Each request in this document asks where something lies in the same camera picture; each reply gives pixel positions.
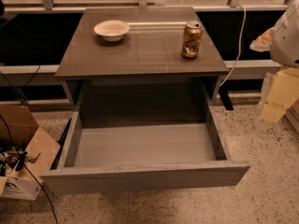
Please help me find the cardboard box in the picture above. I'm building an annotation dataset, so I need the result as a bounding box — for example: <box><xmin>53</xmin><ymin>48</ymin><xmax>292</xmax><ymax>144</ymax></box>
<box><xmin>285</xmin><ymin>99</ymin><xmax>299</xmax><ymax>133</ymax></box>
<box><xmin>0</xmin><ymin>105</ymin><xmax>60</xmax><ymax>201</ymax></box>

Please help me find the black cable on floor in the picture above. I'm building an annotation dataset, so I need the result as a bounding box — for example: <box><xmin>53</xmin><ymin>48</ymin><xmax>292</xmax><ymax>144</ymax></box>
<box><xmin>0</xmin><ymin>114</ymin><xmax>60</xmax><ymax>224</ymax></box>

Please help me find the open grey top drawer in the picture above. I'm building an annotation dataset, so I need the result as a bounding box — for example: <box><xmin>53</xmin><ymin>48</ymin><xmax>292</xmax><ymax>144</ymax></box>
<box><xmin>42</xmin><ymin>83</ymin><xmax>249</xmax><ymax>195</ymax></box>

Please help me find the cardboard box on left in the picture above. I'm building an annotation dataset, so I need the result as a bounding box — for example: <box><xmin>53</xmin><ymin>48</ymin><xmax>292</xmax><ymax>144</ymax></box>
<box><xmin>0</xmin><ymin>105</ymin><xmax>60</xmax><ymax>201</ymax></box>

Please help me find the white paper bowl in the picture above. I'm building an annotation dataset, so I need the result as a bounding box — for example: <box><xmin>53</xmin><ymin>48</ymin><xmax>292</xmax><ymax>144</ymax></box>
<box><xmin>93</xmin><ymin>20</ymin><xmax>130</xmax><ymax>42</ymax></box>

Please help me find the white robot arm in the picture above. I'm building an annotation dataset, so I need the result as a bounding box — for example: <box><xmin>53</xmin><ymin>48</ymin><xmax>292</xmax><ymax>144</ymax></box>
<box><xmin>249</xmin><ymin>0</ymin><xmax>299</xmax><ymax>129</ymax></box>

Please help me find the cardboard box on right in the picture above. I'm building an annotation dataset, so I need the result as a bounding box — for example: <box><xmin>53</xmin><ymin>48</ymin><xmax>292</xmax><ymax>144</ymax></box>
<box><xmin>285</xmin><ymin>99</ymin><xmax>299</xmax><ymax>133</ymax></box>

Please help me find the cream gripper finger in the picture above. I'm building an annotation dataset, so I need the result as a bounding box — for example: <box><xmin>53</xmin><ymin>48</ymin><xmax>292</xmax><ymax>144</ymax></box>
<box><xmin>255</xmin><ymin>67</ymin><xmax>299</xmax><ymax>130</ymax></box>
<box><xmin>249</xmin><ymin>27</ymin><xmax>274</xmax><ymax>52</ymax></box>

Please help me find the white cable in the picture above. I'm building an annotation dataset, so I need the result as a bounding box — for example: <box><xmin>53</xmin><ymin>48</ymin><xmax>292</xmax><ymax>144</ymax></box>
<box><xmin>219</xmin><ymin>4</ymin><xmax>247</xmax><ymax>88</ymax></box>

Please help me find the orange soda can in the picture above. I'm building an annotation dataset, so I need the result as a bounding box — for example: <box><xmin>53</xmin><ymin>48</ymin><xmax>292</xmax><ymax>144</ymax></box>
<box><xmin>181</xmin><ymin>21</ymin><xmax>203</xmax><ymax>59</ymax></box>

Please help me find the grey cabinet with top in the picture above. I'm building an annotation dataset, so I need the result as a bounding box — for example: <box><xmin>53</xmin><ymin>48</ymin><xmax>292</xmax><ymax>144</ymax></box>
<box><xmin>54</xmin><ymin>6</ymin><xmax>230</xmax><ymax>110</ymax></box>

